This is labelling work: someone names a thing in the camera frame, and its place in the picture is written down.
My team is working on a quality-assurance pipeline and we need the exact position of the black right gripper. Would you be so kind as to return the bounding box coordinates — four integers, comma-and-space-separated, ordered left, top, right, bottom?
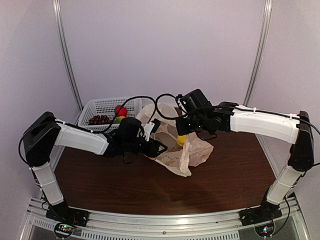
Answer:
175, 115, 208, 136

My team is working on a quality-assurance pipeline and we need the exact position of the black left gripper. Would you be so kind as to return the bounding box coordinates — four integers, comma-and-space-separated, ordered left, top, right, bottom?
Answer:
123, 137, 168, 157

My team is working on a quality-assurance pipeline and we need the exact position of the yellow lemon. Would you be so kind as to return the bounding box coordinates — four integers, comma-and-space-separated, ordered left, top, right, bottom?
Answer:
176, 135, 186, 148

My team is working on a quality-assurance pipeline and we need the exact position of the banana print plastic bag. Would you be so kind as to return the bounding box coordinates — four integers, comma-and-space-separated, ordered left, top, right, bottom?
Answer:
136, 104, 214, 177

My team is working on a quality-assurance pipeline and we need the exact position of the green yellow mango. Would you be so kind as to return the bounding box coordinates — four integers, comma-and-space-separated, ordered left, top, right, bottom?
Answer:
113, 115, 126, 124

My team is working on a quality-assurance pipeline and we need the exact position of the red apple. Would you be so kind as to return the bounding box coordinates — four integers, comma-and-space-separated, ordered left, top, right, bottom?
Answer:
114, 105, 128, 117

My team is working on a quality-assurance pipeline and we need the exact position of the dark red grape bunch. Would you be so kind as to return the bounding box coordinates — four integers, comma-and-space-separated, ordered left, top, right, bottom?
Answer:
88, 115, 111, 125

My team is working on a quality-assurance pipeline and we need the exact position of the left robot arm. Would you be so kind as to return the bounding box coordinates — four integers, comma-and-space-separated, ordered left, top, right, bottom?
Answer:
18, 111, 168, 222

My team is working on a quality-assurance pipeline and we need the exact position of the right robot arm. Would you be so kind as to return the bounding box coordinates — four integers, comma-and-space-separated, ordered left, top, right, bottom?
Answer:
175, 89, 315, 221

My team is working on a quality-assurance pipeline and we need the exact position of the white perforated plastic basket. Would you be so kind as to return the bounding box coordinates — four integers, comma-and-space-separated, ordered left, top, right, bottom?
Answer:
77, 97, 142, 131

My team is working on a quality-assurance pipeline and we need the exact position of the left circuit board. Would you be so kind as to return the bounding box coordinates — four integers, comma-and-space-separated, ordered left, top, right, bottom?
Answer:
53, 222, 75, 239

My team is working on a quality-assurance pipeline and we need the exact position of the circuit board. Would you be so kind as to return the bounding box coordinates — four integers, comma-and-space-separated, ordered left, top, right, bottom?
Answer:
53, 222, 75, 239
254, 223, 275, 238

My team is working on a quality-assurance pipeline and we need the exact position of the right circuit board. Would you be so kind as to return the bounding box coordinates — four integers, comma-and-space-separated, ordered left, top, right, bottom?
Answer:
254, 223, 275, 238

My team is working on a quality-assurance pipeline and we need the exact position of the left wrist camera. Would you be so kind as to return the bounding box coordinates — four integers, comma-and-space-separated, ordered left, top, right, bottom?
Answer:
143, 118, 161, 142

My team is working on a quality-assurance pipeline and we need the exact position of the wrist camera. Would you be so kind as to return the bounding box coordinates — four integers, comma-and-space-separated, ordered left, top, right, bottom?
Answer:
175, 94, 185, 108
143, 118, 161, 142

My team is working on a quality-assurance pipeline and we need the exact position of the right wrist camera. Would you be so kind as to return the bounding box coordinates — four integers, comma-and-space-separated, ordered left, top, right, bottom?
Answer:
175, 94, 185, 108

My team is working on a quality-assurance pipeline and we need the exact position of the right black camera cable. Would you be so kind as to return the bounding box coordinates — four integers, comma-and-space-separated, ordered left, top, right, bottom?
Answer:
154, 93, 320, 141

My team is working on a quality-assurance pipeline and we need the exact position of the black camera cable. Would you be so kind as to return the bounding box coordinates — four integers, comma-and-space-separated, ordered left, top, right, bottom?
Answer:
154, 93, 320, 141
89, 95, 157, 133

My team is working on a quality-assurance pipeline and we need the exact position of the left black camera cable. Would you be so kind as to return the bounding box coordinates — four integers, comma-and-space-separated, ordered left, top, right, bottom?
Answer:
89, 95, 157, 133

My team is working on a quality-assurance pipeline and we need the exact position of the aluminium front rail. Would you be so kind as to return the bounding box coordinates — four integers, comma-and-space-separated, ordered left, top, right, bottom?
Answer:
17, 197, 311, 240

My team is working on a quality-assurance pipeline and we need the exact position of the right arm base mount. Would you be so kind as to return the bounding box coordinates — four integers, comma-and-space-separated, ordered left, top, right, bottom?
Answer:
238, 202, 283, 226

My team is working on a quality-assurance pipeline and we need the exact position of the right aluminium corner post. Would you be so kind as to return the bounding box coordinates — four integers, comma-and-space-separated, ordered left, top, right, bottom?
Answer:
243, 0, 273, 106

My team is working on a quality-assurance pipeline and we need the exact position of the aluminium corner post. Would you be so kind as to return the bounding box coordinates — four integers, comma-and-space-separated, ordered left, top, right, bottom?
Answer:
243, 0, 273, 106
52, 0, 83, 112

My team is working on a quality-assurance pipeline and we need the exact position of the left aluminium corner post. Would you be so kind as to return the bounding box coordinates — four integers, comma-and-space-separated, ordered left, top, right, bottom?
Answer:
52, 0, 83, 112

